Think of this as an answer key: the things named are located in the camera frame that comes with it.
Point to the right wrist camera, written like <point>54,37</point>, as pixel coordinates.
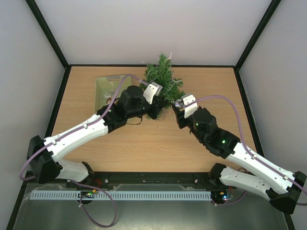
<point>190,104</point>

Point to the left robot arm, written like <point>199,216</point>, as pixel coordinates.
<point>46,155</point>

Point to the green plastic basket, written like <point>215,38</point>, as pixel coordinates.
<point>105,88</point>

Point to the brown gingerbread ornament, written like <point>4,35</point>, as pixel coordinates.
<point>110,100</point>

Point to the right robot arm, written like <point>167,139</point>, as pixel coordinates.
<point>282,188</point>

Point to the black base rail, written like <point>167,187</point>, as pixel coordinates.
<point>199,180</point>

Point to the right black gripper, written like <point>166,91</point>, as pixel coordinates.
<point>180,118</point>

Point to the small green christmas tree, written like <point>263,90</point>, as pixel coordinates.
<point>162,74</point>

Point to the white slotted cable duct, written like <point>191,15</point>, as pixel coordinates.
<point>124,195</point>

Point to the silver ball ornament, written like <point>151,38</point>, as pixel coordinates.
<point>178,103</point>

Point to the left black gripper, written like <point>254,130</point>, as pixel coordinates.
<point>157,107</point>

